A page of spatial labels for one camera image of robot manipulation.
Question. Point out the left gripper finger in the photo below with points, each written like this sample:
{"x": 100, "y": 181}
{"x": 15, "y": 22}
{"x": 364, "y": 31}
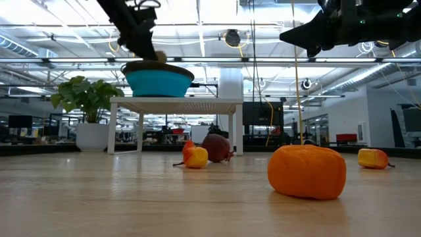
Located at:
{"x": 139, "y": 49}
{"x": 151, "y": 49}

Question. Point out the blue grey collapsible bowl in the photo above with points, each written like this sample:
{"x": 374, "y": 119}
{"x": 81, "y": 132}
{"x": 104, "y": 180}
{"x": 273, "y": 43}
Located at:
{"x": 158, "y": 84}

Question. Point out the brown kiwi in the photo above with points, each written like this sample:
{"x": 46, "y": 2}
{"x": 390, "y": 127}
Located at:
{"x": 162, "y": 57}

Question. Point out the red bin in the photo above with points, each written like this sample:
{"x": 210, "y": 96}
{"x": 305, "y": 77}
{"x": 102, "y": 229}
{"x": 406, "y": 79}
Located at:
{"x": 346, "y": 137}

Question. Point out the orange tangerine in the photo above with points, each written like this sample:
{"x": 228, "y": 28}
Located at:
{"x": 306, "y": 171}

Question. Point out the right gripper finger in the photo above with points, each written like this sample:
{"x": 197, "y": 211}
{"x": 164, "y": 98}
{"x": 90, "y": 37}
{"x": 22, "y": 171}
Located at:
{"x": 315, "y": 39}
{"x": 312, "y": 28}

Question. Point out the white perforated metal rack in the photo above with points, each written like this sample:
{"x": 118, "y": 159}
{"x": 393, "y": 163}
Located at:
{"x": 177, "y": 105}

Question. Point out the dark red pomegranate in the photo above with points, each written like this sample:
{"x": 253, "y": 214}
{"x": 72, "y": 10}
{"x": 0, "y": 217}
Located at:
{"x": 217, "y": 146}

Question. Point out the small orange red pear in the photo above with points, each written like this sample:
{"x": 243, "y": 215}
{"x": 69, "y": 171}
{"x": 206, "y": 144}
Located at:
{"x": 371, "y": 158}
{"x": 188, "y": 145}
{"x": 197, "y": 158}

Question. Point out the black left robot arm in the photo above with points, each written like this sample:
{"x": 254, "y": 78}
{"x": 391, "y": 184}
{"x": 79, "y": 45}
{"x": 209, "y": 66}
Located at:
{"x": 115, "y": 13}

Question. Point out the green potted plant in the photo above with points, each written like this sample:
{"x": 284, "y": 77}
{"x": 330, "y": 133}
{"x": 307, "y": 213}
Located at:
{"x": 90, "y": 136}

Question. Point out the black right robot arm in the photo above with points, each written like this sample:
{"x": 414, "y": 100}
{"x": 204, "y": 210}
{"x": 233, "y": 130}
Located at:
{"x": 398, "y": 26}

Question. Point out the black screen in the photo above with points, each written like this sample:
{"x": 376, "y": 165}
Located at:
{"x": 263, "y": 113}

